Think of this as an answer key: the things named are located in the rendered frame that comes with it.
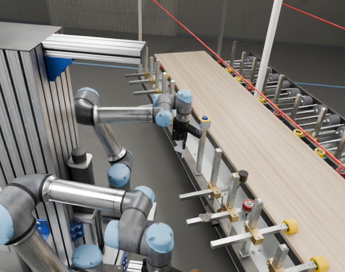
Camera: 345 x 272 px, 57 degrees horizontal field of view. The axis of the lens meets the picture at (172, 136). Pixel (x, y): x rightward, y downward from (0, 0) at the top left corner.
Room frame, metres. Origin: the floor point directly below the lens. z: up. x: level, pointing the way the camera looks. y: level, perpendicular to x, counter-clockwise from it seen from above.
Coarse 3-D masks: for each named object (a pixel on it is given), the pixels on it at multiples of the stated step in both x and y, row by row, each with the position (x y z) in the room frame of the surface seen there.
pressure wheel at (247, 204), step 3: (243, 201) 1.43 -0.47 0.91; (246, 201) 1.43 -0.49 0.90; (249, 201) 1.43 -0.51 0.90; (252, 201) 1.43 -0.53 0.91; (243, 204) 1.41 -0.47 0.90; (246, 204) 1.41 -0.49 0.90; (249, 204) 1.41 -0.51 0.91; (252, 204) 1.41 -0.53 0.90; (243, 207) 1.40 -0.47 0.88; (246, 207) 1.39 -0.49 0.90; (249, 207) 1.38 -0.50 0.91; (246, 210) 1.38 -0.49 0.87; (249, 210) 1.38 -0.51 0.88
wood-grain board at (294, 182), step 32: (160, 64) 3.66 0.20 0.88; (192, 64) 3.67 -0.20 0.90; (192, 96) 2.84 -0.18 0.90; (224, 96) 2.88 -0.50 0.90; (224, 128) 2.27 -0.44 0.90; (256, 128) 2.30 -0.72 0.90; (288, 128) 2.33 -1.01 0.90; (256, 160) 1.86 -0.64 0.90; (288, 160) 1.89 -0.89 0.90; (320, 160) 1.91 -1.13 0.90; (256, 192) 1.52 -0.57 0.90; (288, 192) 1.54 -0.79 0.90; (320, 192) 1.56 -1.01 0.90; (320, 224) 1.29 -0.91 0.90
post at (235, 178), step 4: (232, 176) 1.42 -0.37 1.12; (236, 176) 1.40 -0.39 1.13; (232, 180) 1.41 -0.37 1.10; (236, 180) 1.40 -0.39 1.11; (232, 184) 1.40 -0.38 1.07; (236, 184) 1.40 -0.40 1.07; (232, 188) 1.40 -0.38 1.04; (236, 188) 1.41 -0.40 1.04; (232, 192) 1.40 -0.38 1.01; (236, 192) 1.41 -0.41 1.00; (228, 196) 1.42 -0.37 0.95; (232, 196) 1.40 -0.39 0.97; (228, 200) 1.41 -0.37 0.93; (232, 200) 1.40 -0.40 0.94; (228, 204) 1.40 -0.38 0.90; (232, 204) 1.40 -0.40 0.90
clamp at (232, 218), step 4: (224, 204) 1.43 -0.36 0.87; (224, 208) 1.42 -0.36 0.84; (228, 208) 1.40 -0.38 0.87; (232, 208) 1.40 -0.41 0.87; (228, 212) 1.37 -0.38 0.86; (232, 212) 1.37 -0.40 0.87; (236, 212) 1.37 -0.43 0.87; (232, 216) 1.33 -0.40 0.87; (236, 216) 1.33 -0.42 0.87; (232, 220) 1.33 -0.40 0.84; (236, 220) 1.34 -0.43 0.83
